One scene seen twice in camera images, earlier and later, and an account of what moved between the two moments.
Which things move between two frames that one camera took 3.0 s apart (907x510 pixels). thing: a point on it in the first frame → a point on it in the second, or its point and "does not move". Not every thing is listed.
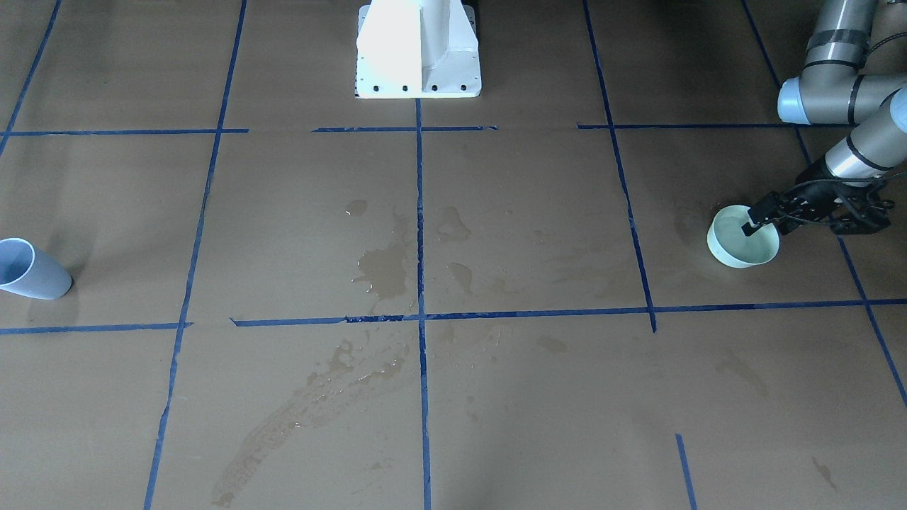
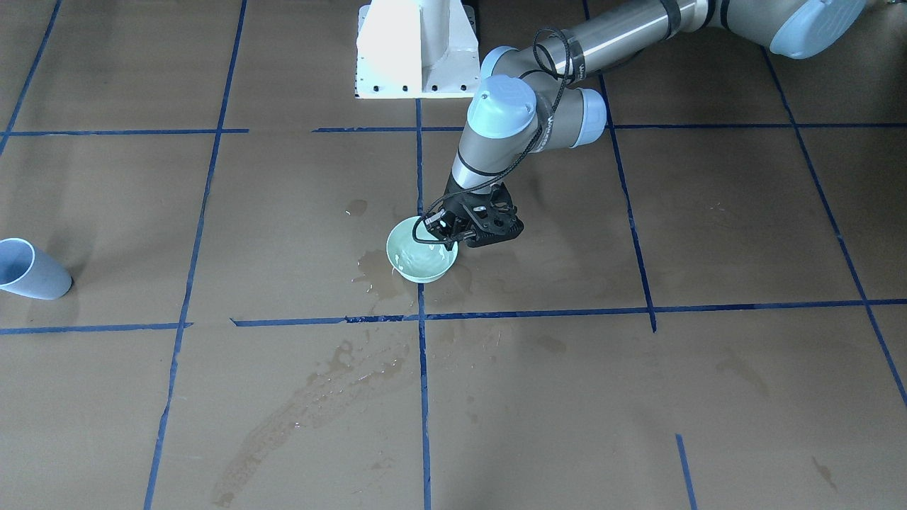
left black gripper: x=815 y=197 → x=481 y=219
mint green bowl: x=728 y=244 → x=419 y=261
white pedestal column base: x=417 y=49 does not move
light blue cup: x=25 y=270 does not move
